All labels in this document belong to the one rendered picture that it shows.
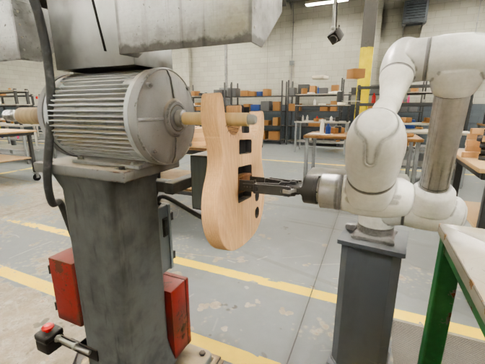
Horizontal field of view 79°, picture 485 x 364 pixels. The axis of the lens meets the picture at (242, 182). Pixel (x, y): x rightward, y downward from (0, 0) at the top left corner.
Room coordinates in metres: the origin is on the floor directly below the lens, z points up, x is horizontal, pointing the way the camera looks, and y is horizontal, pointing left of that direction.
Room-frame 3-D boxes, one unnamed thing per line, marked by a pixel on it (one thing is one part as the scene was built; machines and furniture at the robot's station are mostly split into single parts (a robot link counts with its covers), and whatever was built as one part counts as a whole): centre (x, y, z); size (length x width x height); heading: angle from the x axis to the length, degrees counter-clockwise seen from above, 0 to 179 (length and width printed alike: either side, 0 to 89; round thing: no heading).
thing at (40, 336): (0.86, 0.62, 0.46); 0.25 x 0.07 x 0.08; 66
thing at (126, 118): (0.88, 0.35, 1.25); 0.41 x 0.27 x 0.26; 66
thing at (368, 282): (1.27, -0.62, 0.35); 0.28 x 0.28 x 0.70; 59
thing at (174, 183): (1.01, 0.20, 1.02); 0.19 x 0.04 x 0.04; 156
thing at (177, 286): (1.05, 0.35, 0.49); 0.25 x 0.12 x 0.37; 66
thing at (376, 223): (1.26, -0.63, 0.87); 0.18 x 0.16 x 0.22; 59
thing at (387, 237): (1.28, -0.60, 0.73); 0.22 x 0.18 x 0.06; 59
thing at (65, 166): (0.90, 0.42, 1.11); 0.36 x 0.24 x 0.04; 66
